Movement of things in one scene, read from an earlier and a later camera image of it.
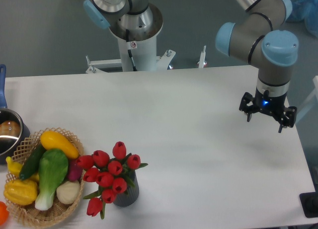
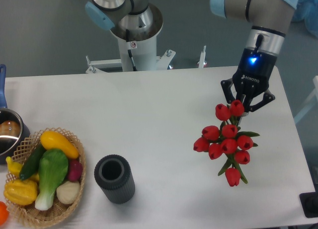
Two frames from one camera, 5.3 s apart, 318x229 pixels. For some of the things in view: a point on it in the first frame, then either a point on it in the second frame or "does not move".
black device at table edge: [309, 201] does not move
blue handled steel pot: [12, 129] does not move
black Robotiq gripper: [274, 106] → [252, 77]
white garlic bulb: [67, 192] does not move
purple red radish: [75, 172] does not move
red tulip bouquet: [112, 174] → [228, 140]
